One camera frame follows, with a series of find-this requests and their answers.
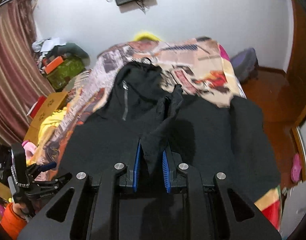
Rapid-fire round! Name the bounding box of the red flat box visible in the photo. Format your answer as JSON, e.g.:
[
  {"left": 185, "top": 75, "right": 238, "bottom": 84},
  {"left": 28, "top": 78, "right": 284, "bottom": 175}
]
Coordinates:
[{"left": 27, "top": 96, "right": 47, "bottom": 119}]

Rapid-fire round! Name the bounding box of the orange box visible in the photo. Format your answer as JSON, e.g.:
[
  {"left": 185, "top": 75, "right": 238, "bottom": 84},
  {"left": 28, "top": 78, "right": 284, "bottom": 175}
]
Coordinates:
[{"left": 45, "top": 56, "right": 64, "bottom": 74}]

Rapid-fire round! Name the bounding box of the orange sleeve forearm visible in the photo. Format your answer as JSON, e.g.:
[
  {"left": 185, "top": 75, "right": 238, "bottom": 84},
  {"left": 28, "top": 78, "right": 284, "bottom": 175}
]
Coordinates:
[{"left": 1, "top": 203, "right": 27, "bottom": 239}]

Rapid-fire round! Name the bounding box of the green patterned box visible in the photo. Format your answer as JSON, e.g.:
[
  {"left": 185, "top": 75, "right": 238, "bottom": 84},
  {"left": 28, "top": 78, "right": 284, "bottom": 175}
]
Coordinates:
[{"left": 46, "top": 57, "right": 85, "bottom": 91}]

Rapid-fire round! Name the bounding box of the yellow pillow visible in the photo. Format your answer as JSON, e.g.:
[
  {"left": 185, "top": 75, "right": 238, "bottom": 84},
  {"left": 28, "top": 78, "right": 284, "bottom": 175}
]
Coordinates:
[{"left": 133, "top": 31, "right": 161, "bottom": 41}]

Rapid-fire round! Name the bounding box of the striped red curtain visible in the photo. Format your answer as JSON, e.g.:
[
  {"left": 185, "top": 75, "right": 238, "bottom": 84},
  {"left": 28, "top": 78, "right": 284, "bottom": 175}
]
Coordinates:
[{"left": 0, "top": 0, "right": 54, "bottom": 145}]

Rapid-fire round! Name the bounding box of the pink slipper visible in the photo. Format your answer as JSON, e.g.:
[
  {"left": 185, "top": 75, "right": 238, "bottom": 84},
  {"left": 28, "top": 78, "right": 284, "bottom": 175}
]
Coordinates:
[{"left": 290, "top": 153, "right": 302, "bottom": 183}]

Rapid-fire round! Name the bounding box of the dark green garment pile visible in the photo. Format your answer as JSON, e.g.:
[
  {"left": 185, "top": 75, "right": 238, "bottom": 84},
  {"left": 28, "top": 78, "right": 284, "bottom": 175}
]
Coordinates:
[{"left": 49, "top": 43, "right": 91, "bottom": 66}]

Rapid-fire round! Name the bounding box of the yellow garment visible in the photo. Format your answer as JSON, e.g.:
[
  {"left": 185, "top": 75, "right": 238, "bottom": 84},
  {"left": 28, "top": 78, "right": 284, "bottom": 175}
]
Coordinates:
[{"left": 37, "top": 107, "right": 68, "bottom": 145}]

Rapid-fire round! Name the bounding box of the white crumpled cloth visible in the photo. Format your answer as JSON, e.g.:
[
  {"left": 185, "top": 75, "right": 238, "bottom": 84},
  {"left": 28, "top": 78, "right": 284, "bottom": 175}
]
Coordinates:
[{"left": 32, "top": 37, "right": 66, "bottom": 53}]

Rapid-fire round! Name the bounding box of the newspaper print bed blanket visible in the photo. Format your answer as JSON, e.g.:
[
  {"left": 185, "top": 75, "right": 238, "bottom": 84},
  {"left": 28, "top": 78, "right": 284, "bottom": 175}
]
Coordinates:
[{"left": 30, "top": 36, "right": 284, "bottom": 230}]

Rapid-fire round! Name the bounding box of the brown cardboard box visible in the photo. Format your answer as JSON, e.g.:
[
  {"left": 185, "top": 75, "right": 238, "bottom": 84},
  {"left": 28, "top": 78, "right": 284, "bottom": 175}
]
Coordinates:
[{"left": 24, "top": 92, "right": 68, "bottom": 145}]

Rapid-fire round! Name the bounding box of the purple grey bag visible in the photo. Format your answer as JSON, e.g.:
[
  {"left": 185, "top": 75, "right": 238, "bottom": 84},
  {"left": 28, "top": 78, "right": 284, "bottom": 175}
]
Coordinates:
[{"left": 230, "top": 47, "right": 259, "bottom": 83}]

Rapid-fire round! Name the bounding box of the person's left hand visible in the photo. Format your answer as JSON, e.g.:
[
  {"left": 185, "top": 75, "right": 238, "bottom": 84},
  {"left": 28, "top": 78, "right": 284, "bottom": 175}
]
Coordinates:
[{"left": 12, "top": 203, "right": 26, "bottom": 219}]

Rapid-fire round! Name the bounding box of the black zip jacket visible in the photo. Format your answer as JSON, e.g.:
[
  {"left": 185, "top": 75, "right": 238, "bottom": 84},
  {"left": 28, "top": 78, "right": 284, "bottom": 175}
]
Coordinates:
[{"left": 59, "top": 62, "right": 280, "bottom": 201}]

